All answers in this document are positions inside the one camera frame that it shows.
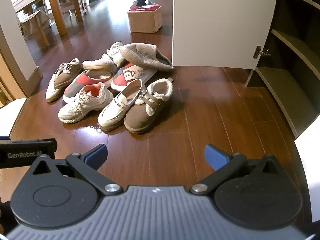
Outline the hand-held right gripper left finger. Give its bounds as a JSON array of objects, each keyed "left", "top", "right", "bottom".
[{"left": 29, "top": 144, "right": 123, "bottom": 196}]

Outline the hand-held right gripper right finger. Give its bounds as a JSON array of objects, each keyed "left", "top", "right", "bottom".
[{"left": 189, "top": 144, "right": 283, "bottom": 195}]

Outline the white sneaker orange lining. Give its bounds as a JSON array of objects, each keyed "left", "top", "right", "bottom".
[
  {"left": 106, "top": 42, "right": 127, "bottom": 67},
  {"left": 58, "top": 82, "right": 114, "bottom": 124}
]

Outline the brown fleece strap shoe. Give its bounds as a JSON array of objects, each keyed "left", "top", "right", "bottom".
[
  {"left": 53, "top": 58, "right": 84, "bottom": 89},
  {"left": 124, "top": 78, "right": 174, "bottom": 134}
]

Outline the white plush slipper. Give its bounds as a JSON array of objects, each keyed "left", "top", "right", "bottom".
[{"left": 82, "top": 53, "right": 116, "bottom": 71}]

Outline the grey quilted slipper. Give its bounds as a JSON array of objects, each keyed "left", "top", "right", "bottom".
[{"left": 120, "top": 43, "right": 175, "bottom": 71}]

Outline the shoe cabinet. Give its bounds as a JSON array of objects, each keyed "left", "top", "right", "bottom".
[{"left": 244, "top": 0, "right": 320, "bottom": 139}]

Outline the white cabinet door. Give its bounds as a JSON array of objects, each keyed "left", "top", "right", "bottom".
[
  {"left": 293, "top": 127, "right": 320, "bottom": 200},
  {"left": 172, "top": 0, "right": 280, "bottom": 70}
]

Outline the metal door hinge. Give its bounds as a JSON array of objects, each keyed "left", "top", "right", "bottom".
[{"left": 253, "top": 45, "right": 271, "bottom": 59}]

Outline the covered chair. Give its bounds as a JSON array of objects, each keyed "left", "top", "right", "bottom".
[
  {"left": 58, "top": 0, "right": 87, "bottom": 15},
  {"left": 19, "top": 10, "right": 52, "bottom": 47}
]

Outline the cardboard box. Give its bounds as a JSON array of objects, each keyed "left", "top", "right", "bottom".
[{"left": 128, "top": 5, "right": 163, "bottom": 34}]

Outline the wooden stool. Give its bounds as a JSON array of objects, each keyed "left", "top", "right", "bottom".
[{"left": 12, "top": 0, "right": 84, "bottom": 37}]

